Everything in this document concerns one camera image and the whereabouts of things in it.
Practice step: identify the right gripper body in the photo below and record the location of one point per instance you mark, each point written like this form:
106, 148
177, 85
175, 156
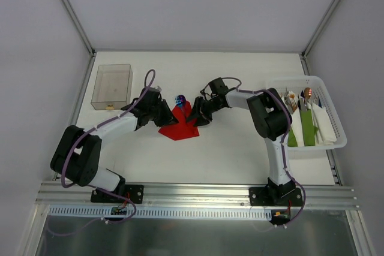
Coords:
203, 108

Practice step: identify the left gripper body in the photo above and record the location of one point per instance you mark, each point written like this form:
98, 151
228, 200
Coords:
160, 111

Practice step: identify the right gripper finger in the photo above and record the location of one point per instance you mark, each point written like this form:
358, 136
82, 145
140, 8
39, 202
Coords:
202, 120
196, 114

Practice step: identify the red paper napkin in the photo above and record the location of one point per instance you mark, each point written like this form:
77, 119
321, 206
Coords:
183, 129

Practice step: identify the iridescent purple spoon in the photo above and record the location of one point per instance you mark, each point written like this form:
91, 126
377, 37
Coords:
181, 100

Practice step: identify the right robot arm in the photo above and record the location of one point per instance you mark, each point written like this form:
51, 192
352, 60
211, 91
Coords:
271, 120

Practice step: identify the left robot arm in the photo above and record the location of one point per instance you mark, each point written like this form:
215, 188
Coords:
77, 156

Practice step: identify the white napkin roll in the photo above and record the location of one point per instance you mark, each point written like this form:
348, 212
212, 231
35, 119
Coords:
291, 101

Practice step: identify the left green napkin roll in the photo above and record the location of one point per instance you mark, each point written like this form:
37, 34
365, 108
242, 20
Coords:
292, 142

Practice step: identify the right white napkin rolls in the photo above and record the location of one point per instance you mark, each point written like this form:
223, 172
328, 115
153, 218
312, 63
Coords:
324, 134

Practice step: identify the clear plastic box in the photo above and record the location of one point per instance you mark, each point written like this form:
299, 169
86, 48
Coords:
112, 89

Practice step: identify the white plastic basket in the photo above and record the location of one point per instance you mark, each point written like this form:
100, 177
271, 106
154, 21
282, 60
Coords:
320, 96

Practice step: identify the copper spoon in basket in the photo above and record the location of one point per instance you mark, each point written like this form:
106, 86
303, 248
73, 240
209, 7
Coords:
307, 94

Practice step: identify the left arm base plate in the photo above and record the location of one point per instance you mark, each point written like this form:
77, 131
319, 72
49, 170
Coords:
134, 193

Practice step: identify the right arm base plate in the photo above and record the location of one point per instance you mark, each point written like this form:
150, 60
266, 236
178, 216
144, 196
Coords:
262, 196

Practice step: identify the white slotted cable duct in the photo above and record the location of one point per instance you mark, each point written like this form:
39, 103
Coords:
161, 212

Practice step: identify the aluminium front rail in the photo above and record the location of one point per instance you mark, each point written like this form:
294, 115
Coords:
202, 196

